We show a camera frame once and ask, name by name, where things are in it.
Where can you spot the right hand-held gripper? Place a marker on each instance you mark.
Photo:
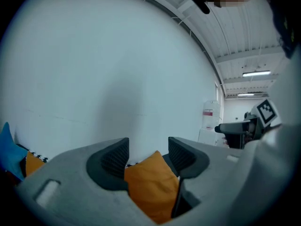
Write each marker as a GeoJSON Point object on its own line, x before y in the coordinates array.
{"type": "Point", "coordinates": [265, 113]}

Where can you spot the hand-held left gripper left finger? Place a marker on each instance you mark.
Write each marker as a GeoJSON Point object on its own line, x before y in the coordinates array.
{"type": "Point", "coordinates": [77, 192]}

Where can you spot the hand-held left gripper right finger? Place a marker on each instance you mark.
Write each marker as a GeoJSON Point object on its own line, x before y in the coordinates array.
{"type": "Point", "coordinates": [211, 168]}

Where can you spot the orange pillow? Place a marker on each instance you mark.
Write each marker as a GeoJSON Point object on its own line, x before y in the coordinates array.
{"type": "Point", "coordinates": [152, 187]}
{"type": "Point", "coordinates": [34, 165]}

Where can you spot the blue pillow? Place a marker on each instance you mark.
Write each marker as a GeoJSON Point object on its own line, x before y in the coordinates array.
{"type": "Point", "coordinates": [10, 152]}

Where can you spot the clear container with red label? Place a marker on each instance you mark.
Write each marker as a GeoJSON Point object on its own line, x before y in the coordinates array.
{"type": "Point", "coordinates": [211, 114]}

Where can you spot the long ceiling light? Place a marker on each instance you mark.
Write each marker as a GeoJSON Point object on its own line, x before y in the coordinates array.
{"type": "Point", "coordinates": [245, 94]}
{"type": "Point", "coordinates": [256, 74]}

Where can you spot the person's black printed shirt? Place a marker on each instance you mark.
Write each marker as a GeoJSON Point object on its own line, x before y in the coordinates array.
{"type": "Point", "coordinates": [287, 20]}

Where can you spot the black head-worn camera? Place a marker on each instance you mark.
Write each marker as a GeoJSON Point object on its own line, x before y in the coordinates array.
{"type": "Point", "coordinates": [200, 0]}

